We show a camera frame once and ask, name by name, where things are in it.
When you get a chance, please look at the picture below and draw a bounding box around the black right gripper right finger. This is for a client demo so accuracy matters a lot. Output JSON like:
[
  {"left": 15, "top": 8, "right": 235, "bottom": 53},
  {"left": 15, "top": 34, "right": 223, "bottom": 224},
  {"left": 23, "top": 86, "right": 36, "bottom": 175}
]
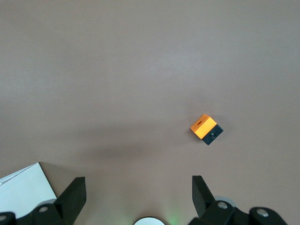
[{"left": 189, "top": 175, "right": 289, "bottom": 225}]

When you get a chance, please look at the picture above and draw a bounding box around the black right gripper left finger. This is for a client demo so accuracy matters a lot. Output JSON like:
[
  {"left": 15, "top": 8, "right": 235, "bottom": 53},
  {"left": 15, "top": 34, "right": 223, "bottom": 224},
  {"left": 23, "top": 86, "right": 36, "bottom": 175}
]
[{"left": 0, "top": 177, "right": 87, "bottom": 225}]

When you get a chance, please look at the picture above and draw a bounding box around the brown table mat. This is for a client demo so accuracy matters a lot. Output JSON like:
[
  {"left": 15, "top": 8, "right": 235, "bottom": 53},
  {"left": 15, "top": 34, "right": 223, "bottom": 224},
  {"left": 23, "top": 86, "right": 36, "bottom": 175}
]
[{"left": 0, "top": 0, "right": 300, "bottom": 225}]

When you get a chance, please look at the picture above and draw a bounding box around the orange and black box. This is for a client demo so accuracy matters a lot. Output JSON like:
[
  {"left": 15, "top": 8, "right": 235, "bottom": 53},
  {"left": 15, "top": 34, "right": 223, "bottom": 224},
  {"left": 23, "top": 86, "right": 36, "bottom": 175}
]
[{"left": 189, "top": 113, "right": 225, "bottom": 146}]

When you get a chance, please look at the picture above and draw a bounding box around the white drawer cabinet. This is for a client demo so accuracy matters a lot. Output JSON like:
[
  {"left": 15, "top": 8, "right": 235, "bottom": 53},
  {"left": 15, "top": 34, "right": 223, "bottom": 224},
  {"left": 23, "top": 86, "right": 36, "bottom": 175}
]
[{"left": 0, "top": 161, "right": 58, "bottom": 218}]

